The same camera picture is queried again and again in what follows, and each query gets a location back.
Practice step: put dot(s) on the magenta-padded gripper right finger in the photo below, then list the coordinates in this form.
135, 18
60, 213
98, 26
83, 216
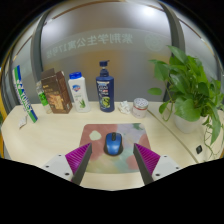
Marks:
149, 159

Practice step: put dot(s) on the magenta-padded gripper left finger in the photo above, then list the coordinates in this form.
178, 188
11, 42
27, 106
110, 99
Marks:
79, 158

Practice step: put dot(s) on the blue and black computer mouse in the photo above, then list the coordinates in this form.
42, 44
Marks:
113, 145

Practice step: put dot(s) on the pink floral mouse pad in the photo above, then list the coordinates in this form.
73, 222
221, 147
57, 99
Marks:
100, 133

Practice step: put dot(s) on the small white jar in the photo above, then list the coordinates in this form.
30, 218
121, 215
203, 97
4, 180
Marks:
140, 108

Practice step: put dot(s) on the crumpled white tissue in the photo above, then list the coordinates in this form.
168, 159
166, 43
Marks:
124, 107

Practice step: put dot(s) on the white blue-capped body wash bottle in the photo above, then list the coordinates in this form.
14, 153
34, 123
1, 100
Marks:
79, 95

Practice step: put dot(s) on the small patterned tissue packet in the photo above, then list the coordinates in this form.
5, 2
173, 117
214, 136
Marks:
22, 121

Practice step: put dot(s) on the brown cardboard snack box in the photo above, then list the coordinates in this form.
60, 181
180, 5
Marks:
57, 91

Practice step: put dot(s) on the dark blue pump shampoo bottle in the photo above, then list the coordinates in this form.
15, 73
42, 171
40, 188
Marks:
105, 91

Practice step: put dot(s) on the green potted plant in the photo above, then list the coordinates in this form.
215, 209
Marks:
186, 86

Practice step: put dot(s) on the white green blue shuttlecock tube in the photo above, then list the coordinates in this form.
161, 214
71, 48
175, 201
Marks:
24, 95

